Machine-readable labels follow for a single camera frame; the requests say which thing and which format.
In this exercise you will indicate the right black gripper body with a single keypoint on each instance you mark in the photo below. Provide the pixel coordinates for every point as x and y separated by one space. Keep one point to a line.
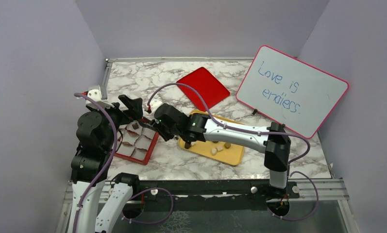
166 134

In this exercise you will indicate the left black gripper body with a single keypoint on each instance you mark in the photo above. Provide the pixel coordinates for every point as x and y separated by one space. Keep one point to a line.
122 116

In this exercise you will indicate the dark square chocolate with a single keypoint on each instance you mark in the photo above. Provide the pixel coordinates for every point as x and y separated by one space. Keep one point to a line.
135 126

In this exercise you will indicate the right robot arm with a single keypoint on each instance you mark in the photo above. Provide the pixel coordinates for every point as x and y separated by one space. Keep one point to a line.
272 141

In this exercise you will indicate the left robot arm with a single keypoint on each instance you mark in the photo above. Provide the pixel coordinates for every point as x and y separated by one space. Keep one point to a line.
98 137

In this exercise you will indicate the red compartment box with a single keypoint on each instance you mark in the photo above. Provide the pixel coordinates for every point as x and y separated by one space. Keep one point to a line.
136 146

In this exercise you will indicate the red box lid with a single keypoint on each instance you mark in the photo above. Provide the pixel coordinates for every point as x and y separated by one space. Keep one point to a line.
211 90

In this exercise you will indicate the yellow plastic tray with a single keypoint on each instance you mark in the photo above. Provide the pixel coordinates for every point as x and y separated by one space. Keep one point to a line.
226 153

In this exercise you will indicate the pink framed whiteboard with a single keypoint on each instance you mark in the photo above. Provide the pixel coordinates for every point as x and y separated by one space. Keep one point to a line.
290 91

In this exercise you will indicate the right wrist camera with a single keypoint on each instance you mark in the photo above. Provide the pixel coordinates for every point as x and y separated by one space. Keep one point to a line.
153 106

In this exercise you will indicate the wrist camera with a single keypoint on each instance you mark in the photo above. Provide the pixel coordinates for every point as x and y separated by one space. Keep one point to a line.
99 95
153 106

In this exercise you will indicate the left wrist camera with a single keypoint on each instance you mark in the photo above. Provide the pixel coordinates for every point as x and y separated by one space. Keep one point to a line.
99 95

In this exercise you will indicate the black mounting rail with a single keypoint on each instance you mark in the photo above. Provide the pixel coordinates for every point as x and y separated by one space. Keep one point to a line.
206 195

